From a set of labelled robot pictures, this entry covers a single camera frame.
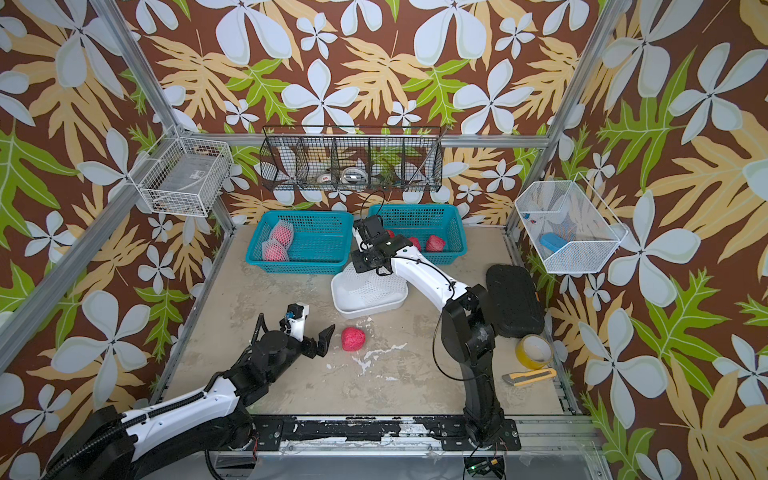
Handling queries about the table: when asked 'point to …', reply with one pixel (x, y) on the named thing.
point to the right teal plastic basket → (438, 228)
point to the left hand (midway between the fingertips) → (321, 317)
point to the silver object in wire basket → (353, 175)
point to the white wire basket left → (185, 177)
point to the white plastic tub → (349, 307)
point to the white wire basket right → (571, 228)
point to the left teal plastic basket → (301, 242)
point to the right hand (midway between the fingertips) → (357, 258)
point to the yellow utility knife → (525, 377)
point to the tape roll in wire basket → (324, 178)
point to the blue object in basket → (551, 241)
